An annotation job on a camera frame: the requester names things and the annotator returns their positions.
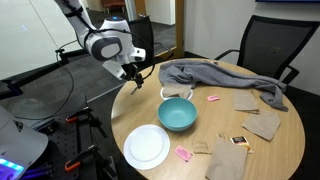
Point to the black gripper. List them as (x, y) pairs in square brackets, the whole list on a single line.
[(131, 74)]

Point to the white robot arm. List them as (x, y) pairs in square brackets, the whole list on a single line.
[(112, 43)]

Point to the teal plastic bowl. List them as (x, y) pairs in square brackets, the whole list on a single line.
[(177, 114)]

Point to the brown napkin on plate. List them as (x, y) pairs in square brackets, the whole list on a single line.
[(176, 90)]

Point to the grey sweatshirt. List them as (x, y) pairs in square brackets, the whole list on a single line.
[(191, 72)]

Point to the orange black clamp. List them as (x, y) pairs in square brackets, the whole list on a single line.
[(103, 164), (86, 113)]

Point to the large white plate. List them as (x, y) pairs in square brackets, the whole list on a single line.
[(146, 147)]

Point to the pink sticky packet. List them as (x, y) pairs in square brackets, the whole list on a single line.
[(213, 98)]

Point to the pink packet near plate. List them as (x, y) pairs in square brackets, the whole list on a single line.
[(183, 153)]

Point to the small brown paper piece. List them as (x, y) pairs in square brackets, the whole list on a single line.
[(200, 147)]

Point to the small snack packet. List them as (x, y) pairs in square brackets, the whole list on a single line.
[(242, 141)]

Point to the black mesh office chair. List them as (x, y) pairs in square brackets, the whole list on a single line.
[(269, 45)]

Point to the grey device with lights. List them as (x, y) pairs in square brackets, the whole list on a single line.
[(20, 146)]

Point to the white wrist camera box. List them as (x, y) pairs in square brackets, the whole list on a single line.
[(115, 69)]

